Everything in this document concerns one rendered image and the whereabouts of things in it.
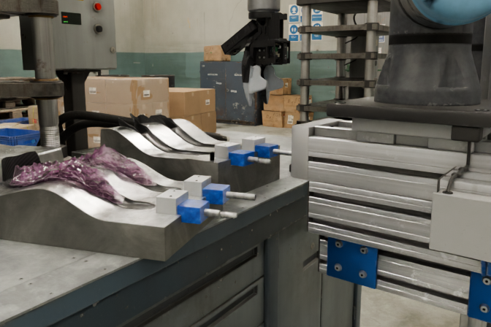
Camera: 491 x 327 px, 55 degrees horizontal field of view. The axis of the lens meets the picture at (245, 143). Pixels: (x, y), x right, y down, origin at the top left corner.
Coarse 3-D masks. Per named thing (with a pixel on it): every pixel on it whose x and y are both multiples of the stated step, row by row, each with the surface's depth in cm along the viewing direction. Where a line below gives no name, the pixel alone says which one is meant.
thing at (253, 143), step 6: (246, 138) 113; (252, 138) 113; (258, 138) 113; (264, 138) 114; (246, 144) 112; (252, 144) 111; (258, 144) 112; (264, 144) 112; (270, 144) 112; (276, 144) 112; (252, 150) 111; (258, 150) 111; (264, 150) 110; (270, 150) 109; (276, 150) 110; (282, 150) 109; (288, 150) 108; (258, 156) 111; (264, 156) 110; (270, 156) 110
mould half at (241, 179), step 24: (120, 144) 115; (144, 144) 114; (168, 144) 118; (216, 144) 124; (240, 144) 122; (168, 168) 106; (192, 168) 102; (216, 168) 98; (240, 168) 105; (264, 168) 114; (240, 192) 106
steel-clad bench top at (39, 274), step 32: (288, 160) 144; (256, 192) 109; (0, 256) 73; (32, 256) 73; (64, 256) 73; (96, 256) 73; (128, 256) 73; (0, 288) 62; (32, 288) 62; (64, 288) 62; (0, 320) 55
